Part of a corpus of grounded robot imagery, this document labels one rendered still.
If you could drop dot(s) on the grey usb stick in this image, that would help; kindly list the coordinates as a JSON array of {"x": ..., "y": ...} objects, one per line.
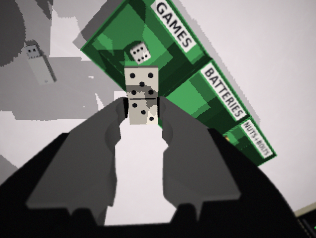
[{"x": 40, "y": 65}]

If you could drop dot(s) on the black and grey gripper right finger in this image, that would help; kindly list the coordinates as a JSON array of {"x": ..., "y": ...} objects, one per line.
[{"x": 201, "y": 167}]

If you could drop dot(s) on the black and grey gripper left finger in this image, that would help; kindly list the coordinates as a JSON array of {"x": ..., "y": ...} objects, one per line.
[{"x": 73, "y": 171}]

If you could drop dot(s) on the white domino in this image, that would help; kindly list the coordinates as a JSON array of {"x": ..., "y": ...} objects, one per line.
[{"x": 142, "y": 93}]

